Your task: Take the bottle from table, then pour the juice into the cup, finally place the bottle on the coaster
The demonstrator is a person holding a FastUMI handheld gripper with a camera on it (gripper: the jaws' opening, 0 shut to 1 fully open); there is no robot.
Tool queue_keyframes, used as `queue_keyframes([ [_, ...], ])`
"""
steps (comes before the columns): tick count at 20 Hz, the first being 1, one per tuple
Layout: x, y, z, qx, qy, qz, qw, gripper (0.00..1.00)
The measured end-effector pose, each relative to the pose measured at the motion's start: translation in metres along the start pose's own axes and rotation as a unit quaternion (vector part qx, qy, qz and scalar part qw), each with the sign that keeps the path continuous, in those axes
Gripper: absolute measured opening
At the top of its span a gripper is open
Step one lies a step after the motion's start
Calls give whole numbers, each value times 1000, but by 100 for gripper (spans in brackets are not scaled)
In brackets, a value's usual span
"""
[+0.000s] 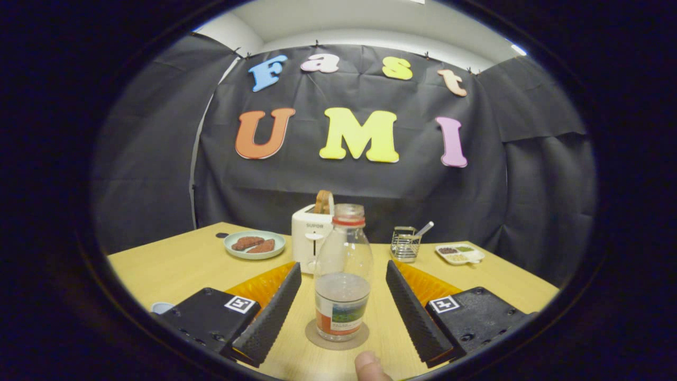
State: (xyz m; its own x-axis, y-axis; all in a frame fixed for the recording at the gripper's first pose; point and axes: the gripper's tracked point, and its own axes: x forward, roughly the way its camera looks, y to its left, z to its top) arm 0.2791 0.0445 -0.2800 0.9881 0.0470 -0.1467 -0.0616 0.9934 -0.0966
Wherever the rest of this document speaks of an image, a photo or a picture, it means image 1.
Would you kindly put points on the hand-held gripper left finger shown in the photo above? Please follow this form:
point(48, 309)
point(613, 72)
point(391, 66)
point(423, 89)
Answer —
point(270, 317)

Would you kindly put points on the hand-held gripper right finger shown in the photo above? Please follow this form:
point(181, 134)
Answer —
point(412, 317)

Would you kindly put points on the clear juice bottle red label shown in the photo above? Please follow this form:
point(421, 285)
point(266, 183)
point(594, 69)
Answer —
point(344, 296)

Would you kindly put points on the round brown coaster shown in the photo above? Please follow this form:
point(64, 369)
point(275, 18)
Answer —
point(338, 345)

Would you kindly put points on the white cup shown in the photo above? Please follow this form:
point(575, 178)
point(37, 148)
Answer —
point(161, 307)

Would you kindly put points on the brown meat piece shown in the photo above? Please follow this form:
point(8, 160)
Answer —
point(263, 246)
point(246, 243)

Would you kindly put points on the pale green plate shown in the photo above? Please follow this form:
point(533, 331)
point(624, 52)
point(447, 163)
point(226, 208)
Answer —
point(235, 253)

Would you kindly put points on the white divided seasoning dish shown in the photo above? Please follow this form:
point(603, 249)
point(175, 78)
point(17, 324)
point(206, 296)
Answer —
point(459, 255)

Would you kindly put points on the white toaster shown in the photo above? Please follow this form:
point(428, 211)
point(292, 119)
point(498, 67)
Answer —
point(305, 241)

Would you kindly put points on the wooden table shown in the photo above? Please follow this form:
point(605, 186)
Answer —
point(174, 264)

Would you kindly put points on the brown bread slice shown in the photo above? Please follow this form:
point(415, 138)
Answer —
point(321, 201)

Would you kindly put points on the black backdrop cloth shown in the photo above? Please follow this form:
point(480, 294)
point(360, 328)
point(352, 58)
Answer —
point(359, 182)

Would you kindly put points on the small ceiling light panel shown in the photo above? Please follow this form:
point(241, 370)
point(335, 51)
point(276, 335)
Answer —
point(518, 50)

